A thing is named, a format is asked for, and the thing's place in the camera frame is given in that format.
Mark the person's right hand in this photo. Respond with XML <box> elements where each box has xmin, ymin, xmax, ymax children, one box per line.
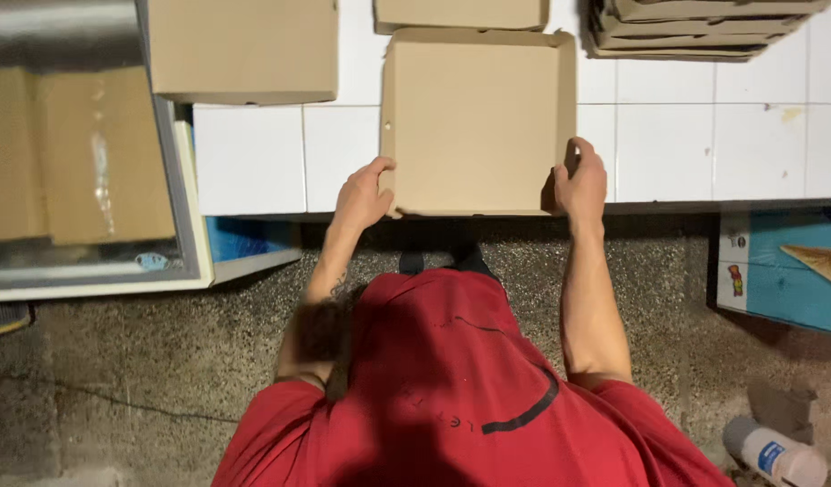
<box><xmin>554</xmin><ymin>137</ymin><xmax>608</xmax><ymax>223</ymax></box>

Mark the person's left hand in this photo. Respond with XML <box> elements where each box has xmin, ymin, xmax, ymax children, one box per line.
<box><xmin>333</xmin><ymin>157</ymin><xmax>397</xmax><ymax>234</ymax></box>

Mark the brown cardboard pizza box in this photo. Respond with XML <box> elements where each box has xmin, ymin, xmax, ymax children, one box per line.
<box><xmin>379</xmin><ymin>27</ymin><xmax>578</xmax><ymax>219</ymax></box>

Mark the closed brown cardboard box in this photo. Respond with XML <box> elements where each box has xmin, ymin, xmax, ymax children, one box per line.
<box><xmin>147</xmin><ymin>0</ymin><xmax>340</xmax><ymax>106</ymax></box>

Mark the stack of folded cardboard boxes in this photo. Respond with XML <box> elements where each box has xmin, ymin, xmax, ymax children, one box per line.
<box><xmin>584</xmin><ymin>0</ymin><xmax>831</xmax><ymax>63</ymax></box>

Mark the flat brown cardboard box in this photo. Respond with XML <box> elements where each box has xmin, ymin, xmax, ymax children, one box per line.
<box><xmin>372</xmin><ymin>0</ymin><xmax>551</xmax><ymax>35</ymax></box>

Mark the person's red t-shirt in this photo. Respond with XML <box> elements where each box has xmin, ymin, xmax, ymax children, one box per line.
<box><xmin>211</xmin><ymin>268</ymin><xmax>735</xmax><ymax>487</ymax></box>

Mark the blue ice cream freezer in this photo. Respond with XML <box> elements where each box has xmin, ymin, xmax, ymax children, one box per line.
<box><xmin>716</xmin><ymin>207</ymin><xmax>831</xmax><ymax>337</ymax></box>

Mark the glass-top chest freezer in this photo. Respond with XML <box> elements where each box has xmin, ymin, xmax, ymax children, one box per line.
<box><xmin>0</xmin><ymin>0</ymin><xmax>303</xmax><ymax>303</ymax></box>

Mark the white plastic bottle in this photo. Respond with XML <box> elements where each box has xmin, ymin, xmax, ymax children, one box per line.
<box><xmin>721</xmin><ymin>416</ymin><xmax>829</xmax><ymax>487</ymax></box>

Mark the dark floor mat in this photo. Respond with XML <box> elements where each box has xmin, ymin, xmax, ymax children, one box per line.
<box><xmin>0</xmin><ymin>302</ymin><xmax>32</xmax><ymax>340</ymax></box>

